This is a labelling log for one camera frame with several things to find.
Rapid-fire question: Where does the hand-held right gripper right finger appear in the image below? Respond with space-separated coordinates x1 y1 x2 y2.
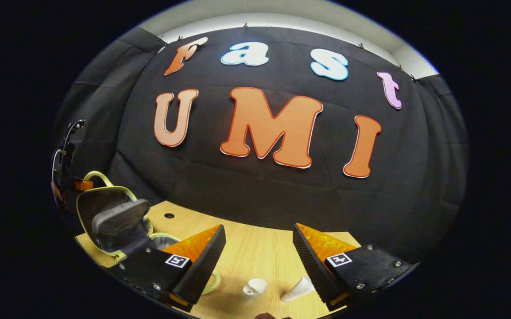
292 222 418 311

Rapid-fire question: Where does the white pump bottle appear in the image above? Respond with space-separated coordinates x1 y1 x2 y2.
243 278 268 297

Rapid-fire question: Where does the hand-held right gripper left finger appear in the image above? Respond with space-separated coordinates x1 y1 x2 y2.
107 224 227 311

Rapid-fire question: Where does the white squeeze tube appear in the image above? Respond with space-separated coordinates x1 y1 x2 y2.
280 276 316 303

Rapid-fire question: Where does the pale yellow suitcase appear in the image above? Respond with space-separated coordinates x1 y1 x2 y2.
75 171 223 296

